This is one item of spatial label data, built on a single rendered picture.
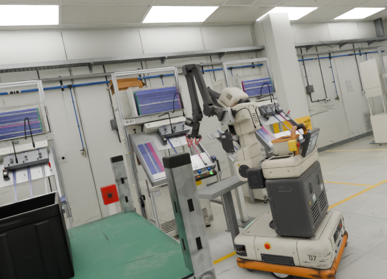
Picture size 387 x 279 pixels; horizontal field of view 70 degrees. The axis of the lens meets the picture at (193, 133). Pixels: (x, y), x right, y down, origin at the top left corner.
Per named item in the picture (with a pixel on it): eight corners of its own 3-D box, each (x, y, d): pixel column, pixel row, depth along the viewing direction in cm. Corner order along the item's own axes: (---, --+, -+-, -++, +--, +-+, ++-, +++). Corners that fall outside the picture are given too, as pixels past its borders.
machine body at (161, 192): (215, 225, 316) (204, 172, 314) (158, 248, 285) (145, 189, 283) (190, 214, 374) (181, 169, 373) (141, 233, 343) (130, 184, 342)
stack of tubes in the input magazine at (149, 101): (181, 108, 324) (177, 85, 324) (140, 115, 301) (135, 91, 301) (177, 109, 335) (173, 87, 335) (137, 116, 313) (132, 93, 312)
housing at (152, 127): (185, 129, 332) (186, 120, 323) (145, 138, 310) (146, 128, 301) (182, 125, 337) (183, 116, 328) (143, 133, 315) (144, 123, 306)
